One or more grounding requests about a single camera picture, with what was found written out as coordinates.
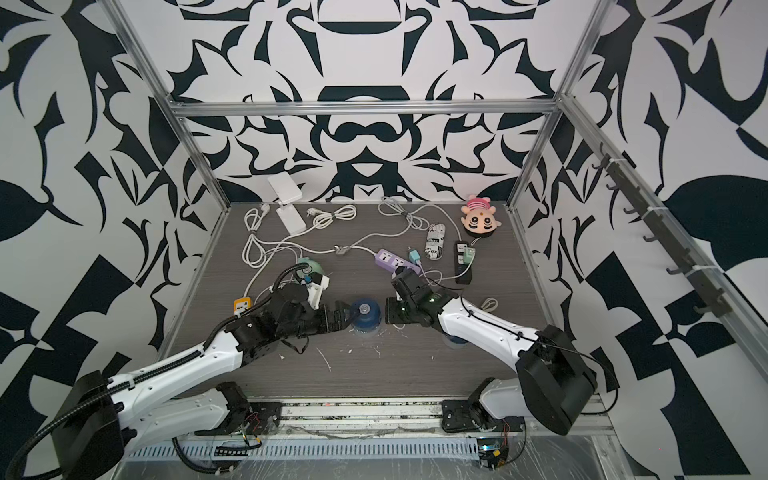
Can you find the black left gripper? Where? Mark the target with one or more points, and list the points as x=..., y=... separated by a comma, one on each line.
x=329, y=323

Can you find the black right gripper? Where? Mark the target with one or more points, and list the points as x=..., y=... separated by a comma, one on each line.
x=389, y=310

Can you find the blue cordless grinder front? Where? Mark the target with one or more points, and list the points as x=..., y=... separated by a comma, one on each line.
x=454, y=342

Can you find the green charger adapter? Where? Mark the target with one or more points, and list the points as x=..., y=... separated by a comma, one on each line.
x=466, y=255

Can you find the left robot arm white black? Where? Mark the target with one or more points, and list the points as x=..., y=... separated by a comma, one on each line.
x=103, y=419

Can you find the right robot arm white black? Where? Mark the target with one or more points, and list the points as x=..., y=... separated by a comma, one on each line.
x=552, y=382

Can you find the yellow power strip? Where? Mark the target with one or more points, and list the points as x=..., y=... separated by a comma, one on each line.
x=241, y=305

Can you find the purple power strip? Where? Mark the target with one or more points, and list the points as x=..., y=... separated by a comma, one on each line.
x=392, y=262

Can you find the pink cartoon face toy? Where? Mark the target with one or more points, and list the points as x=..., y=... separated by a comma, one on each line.
x=479, y=217

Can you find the white folding desk lamp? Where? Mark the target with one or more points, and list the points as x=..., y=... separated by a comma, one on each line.
x=288, y=193

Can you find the grey wall hook rail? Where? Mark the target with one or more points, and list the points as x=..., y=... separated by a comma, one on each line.
x=668, y=233

